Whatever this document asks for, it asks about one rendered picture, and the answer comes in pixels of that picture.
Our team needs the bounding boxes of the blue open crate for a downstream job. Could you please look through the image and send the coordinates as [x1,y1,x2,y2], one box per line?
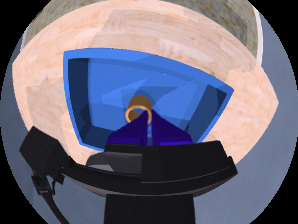
[63,48,235,152]

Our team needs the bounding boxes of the bronze bushing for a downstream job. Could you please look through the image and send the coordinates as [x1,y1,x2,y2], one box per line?
[126,95,152,124]

